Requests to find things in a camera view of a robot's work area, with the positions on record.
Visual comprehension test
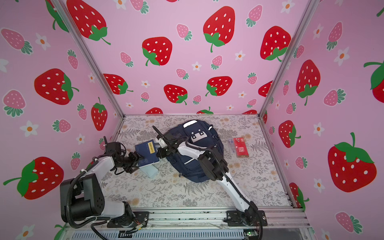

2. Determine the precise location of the brown black scroll book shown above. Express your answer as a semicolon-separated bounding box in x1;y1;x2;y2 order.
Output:
135;140;160;165

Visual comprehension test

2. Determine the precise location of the navy blue student backpack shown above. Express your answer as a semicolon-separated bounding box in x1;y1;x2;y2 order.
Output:
157;120;228;183

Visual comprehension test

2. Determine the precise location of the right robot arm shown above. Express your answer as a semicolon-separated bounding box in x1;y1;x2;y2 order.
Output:
154;120;262;226

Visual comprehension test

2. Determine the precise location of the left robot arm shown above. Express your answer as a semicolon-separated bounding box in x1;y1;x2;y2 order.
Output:
60;139;148;231

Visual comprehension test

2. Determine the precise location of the red card pack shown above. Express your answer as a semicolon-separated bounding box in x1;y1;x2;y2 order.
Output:
233;138;249;158

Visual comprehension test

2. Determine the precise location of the light blue pencil case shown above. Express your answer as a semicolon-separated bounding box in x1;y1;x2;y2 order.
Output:
140;165;159;179

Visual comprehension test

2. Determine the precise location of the clear plastic box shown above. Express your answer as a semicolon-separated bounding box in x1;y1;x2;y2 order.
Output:
228;139;236;153

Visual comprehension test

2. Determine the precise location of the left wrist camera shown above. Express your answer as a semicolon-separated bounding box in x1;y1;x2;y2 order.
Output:
104;136;127;157

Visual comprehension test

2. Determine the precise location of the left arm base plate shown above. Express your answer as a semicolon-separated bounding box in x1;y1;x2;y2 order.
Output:
107;211;150;229

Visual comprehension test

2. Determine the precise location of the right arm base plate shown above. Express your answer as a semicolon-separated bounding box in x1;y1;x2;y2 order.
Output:
223;210;268;227

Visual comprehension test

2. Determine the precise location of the aluminium front rail frame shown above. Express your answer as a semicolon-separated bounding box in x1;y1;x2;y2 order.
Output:
59;207;317;240

